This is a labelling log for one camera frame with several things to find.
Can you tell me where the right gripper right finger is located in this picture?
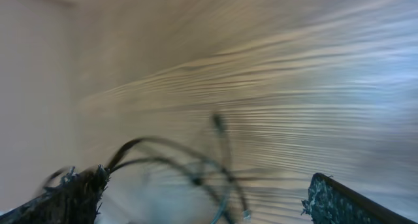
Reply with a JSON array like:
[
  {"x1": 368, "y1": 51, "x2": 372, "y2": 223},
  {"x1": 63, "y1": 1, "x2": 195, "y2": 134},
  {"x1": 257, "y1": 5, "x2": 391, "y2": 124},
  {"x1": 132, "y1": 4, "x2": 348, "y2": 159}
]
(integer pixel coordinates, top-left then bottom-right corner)
[{"x1": 302, "y1": 173, "x2": 417, "y2": 224}]

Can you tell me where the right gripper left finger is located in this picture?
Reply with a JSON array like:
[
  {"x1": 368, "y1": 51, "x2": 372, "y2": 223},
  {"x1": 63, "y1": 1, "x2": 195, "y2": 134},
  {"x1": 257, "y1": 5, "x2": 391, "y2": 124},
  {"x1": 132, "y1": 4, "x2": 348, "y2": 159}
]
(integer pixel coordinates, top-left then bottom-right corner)
[{"x1": 1, "y1": 165, "x2": 110, "y2": 224}]

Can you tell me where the thin black cable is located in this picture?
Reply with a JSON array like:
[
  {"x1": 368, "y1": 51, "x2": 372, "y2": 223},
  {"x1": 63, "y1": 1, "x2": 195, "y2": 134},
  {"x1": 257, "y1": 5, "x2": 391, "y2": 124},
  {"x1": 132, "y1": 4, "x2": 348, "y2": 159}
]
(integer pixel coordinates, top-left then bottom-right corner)
[{"x1": 39, "y1": 112, "x2": 252, "y2": 224}]

